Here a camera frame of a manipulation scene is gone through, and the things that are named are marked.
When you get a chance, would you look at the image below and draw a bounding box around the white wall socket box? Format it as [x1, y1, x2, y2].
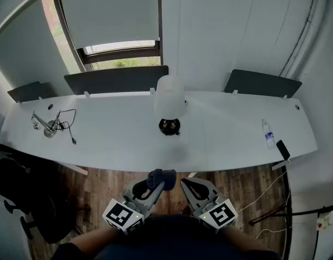
[316, 212, 333, 231]

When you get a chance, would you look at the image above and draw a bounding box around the long dark desk divider panel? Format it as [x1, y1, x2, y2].
[63, 64, 169, 96]

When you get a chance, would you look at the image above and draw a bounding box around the dark window frame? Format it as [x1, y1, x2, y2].
[49, 0, 164, 72]

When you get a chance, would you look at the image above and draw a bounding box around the black smartphone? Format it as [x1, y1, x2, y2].
[276, 139, 291, 161]

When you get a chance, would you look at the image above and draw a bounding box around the small dark desk divider panel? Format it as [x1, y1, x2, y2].
[6, 81, 58, 103]

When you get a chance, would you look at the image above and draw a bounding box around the grey wall pipe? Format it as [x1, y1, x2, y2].
[279, 0, 320, 77]

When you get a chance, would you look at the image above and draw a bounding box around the silver folding desk lamp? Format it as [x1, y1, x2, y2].
[31, 110, 58, 139]

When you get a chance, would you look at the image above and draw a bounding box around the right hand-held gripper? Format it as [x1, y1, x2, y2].
[180, 177, 239, 234]

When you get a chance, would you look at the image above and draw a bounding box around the white charging cable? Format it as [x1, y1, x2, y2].
[236, 158, 293, 240]

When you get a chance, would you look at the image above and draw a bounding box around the large grey roller blind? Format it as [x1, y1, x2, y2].
[0, 0, 75, 90]

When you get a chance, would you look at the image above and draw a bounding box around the dark blue cloth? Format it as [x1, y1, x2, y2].
[146, 168, 178, 192]

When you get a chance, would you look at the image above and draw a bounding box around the black power cable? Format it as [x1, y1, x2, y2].
[55, 108, 77, 146]

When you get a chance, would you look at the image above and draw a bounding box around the person's dark shirt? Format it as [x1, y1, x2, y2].
[50, 213, 281, 260]

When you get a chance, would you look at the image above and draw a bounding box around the person's right forearm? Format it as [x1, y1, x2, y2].
[221, 225, 267, 252]

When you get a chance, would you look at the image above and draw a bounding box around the clear plastic water bottle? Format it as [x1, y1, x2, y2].
[261, 118, 277, 150]

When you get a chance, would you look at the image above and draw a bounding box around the black office chair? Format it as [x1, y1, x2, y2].
[0, 141, 87, 245]

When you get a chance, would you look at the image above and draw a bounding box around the person's left forearm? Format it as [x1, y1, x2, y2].
[69, 221, 122, 256]

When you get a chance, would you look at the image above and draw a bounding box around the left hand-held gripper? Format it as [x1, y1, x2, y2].
[102, 178, 166, 236]

